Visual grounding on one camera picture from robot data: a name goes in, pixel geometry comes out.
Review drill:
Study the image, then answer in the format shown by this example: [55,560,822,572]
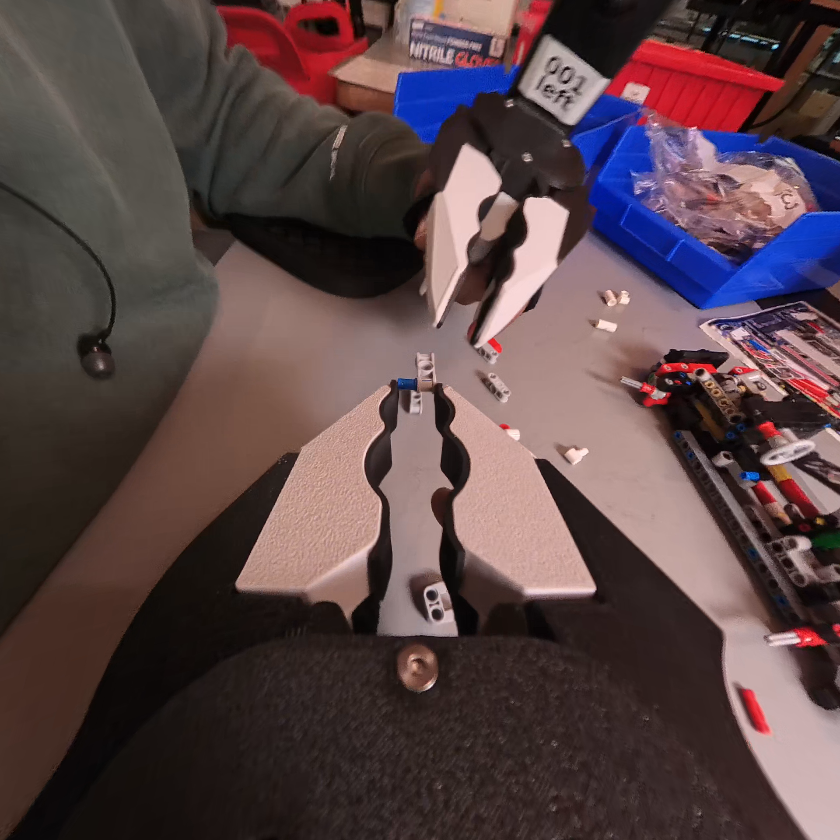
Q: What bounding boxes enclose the red plastic container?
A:
[217,0,370,106]

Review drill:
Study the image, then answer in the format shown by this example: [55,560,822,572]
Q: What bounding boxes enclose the red connector pin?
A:
[737,686,773,736]

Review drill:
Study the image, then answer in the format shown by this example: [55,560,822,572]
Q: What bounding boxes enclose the holographic sticker sheet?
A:
[699,301,840,421]

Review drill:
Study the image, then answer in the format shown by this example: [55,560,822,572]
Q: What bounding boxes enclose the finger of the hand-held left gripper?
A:
[427,143,504,329]
[468,195,570,349]

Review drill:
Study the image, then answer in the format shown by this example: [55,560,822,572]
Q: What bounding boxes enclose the person's green sweatshirt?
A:
[0,0,221,634]

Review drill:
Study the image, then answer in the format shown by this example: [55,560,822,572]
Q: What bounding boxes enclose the person's left forearm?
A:
[190,7,431,240]

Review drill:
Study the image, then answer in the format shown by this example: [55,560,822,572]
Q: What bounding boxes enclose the red plastic bin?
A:
[604,38,786,133]

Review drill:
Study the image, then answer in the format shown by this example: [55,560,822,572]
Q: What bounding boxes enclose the blue printed carton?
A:
[406,14,511,70]

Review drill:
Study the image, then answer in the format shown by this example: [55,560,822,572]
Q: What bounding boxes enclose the toy brick car chassis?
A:
[620,348,840,710]

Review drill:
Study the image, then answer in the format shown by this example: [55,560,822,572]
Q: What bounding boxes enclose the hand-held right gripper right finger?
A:
[433,385,598,622]

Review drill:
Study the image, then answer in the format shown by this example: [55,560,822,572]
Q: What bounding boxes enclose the person's left hand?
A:
[412,167,437,255]

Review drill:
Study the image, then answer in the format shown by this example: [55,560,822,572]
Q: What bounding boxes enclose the black drawstring toggle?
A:
[0,180,119,380]

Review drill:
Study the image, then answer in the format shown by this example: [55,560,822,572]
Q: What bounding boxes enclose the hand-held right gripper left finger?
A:
[235,384,401,622]

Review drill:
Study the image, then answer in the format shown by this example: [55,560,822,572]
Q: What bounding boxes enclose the clear bags of parts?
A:
[631,110,821,258]

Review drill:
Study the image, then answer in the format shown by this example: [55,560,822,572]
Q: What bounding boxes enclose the black mesh cushion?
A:
[220,213,431,299]

